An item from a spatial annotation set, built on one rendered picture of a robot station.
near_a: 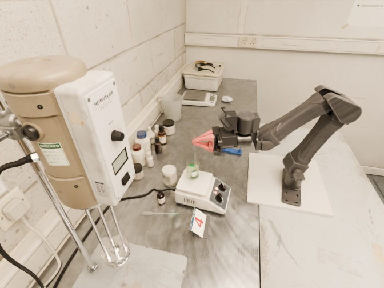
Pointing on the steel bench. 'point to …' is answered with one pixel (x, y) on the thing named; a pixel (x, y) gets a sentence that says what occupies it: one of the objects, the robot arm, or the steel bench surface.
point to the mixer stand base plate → (135, 270)
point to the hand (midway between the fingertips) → (194, 142)
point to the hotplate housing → (199, 202)
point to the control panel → (220, 193)
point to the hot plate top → (203, 182)
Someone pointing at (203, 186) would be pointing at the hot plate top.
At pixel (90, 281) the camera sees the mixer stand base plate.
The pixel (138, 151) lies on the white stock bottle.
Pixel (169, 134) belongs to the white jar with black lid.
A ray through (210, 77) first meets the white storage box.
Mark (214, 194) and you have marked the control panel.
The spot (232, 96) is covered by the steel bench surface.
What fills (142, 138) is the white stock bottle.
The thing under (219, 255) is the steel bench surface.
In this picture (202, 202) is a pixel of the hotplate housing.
